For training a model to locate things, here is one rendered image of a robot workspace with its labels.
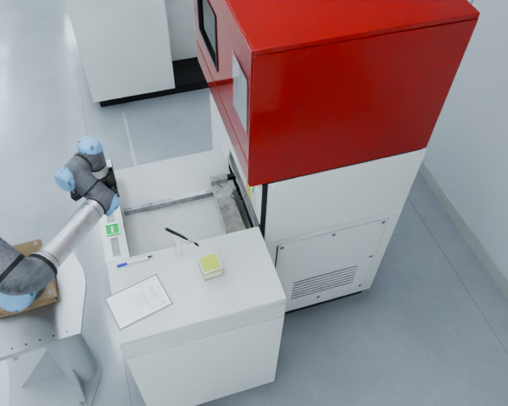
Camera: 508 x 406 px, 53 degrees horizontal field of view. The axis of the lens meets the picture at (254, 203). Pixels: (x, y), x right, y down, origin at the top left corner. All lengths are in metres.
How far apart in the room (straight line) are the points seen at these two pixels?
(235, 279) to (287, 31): 0.93
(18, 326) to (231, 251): 0.86
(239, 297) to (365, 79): 0.89
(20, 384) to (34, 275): 1.53
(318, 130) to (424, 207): 1.91
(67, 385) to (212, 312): 1.23
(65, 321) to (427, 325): 1.95
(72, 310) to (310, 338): 1.35
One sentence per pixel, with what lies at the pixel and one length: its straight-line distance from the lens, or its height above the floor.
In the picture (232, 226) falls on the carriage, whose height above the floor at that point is 0.88.
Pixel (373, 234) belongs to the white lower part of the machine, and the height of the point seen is 0.67.
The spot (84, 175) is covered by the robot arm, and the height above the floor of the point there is 1.41.
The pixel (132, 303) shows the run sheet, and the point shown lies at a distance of 1.97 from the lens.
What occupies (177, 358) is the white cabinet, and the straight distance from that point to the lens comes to 2.14.
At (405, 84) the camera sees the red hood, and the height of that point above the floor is 1.58.
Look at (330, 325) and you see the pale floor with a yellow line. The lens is 3.00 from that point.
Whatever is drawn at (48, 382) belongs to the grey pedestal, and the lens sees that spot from 2.99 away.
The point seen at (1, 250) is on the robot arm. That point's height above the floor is 1.50.
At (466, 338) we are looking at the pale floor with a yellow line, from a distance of 3.19.
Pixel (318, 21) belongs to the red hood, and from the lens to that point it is 1.65.
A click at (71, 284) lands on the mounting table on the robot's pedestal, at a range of 2.24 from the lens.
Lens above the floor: 2.68
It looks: 52 degrees down
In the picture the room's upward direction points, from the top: 2 degrees clockwise
